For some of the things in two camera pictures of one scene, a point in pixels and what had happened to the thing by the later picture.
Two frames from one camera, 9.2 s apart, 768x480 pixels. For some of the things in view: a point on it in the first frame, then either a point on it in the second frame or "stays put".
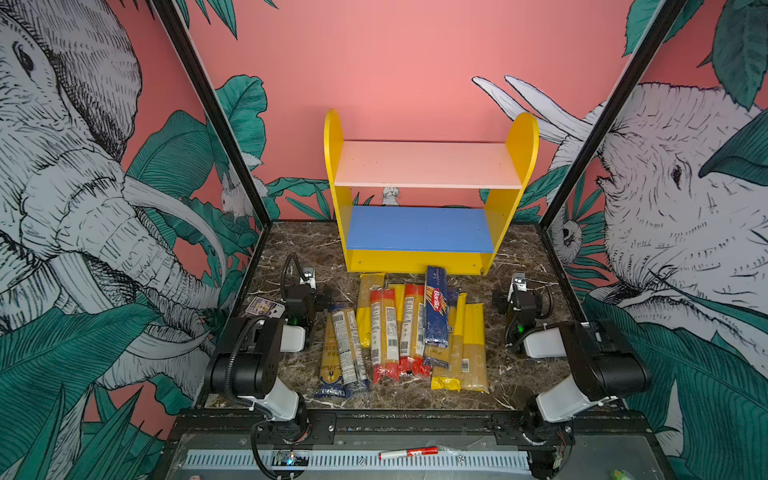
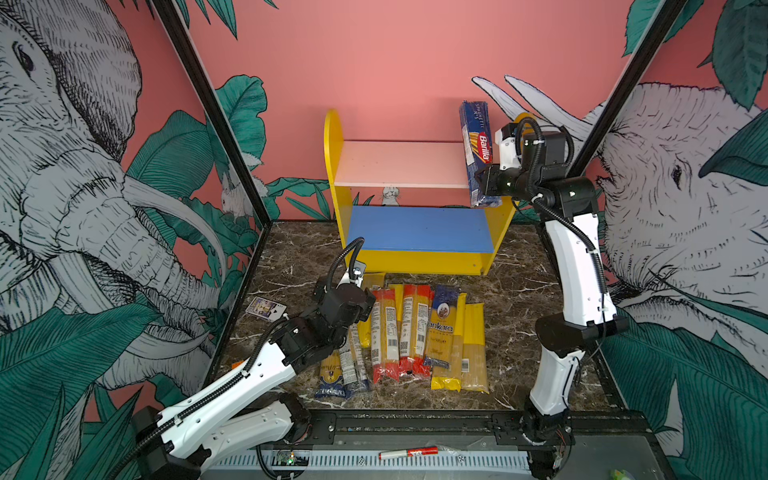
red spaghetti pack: x=384 y=334 stays put
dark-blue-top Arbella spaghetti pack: x=437 y=357 stays put
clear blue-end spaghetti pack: x=343 y=368 stays put
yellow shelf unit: x=441 y=240 stays put
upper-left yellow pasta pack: x=363 y=315 stays put
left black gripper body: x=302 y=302 to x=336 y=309
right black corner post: x=660 y=28 stays put
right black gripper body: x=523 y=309 to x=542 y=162
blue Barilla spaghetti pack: x=436 y=315 to x=474 y=117
